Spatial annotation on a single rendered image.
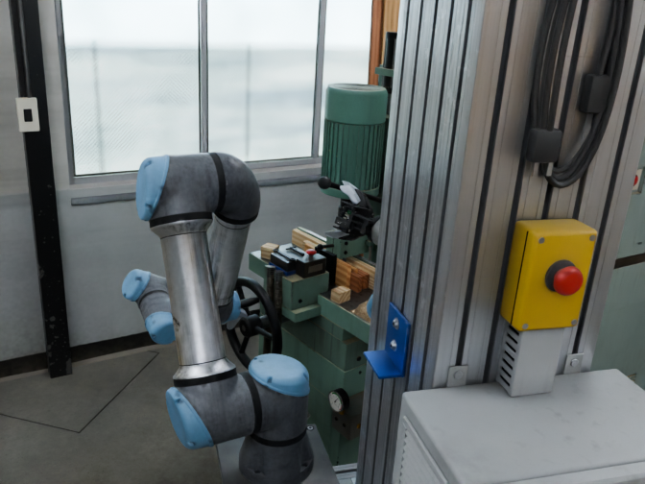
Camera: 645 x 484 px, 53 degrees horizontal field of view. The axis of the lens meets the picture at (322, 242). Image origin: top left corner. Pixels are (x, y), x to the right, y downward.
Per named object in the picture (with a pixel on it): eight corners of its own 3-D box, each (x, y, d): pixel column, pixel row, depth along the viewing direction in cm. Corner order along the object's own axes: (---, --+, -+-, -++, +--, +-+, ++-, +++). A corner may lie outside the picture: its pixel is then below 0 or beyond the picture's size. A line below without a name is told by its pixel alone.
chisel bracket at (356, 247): (324, 256, 202) (326, 230, 199) (358, 248, 210) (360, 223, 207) (340, 264, 197) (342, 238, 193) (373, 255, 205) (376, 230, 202)
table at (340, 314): (223, 275, 212) (223, 257, 210) (298, 256, 230) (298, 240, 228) (343, 356, 168) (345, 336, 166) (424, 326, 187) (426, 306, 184)
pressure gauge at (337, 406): (326, 411, 184) (328, 386, 181) (337, 406, 187) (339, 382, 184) (341, 423, 180) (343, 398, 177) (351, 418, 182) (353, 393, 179)
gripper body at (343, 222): (340, 198, 165) (371, 212, 156) (363, 204, 171) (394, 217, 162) (330, 227, 166) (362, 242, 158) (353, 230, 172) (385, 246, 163)
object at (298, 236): (291, 242, 226) (292, 229, 224) (296, 241, 227) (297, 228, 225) (418, 309, 182) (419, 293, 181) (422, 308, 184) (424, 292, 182)
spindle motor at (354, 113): (308, 188, 196) (313, 83, 185) (351, 181, 206) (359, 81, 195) (346, 205, 183) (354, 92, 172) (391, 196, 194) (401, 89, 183)
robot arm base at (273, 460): (322, 483, 127) (324, 441, 124) (245, 494, 124) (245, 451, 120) (303, 434, 141) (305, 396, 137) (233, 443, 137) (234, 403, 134)
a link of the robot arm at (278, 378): (319, 431, 127) (322, 372, 122) (254, 450, 120) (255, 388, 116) (292, 399, 136) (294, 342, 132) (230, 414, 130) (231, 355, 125)
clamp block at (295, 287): (262, 292, 194) (263, 264, 191) (298, 282, 202) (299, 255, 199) (292, 311, 184) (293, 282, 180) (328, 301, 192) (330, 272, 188)
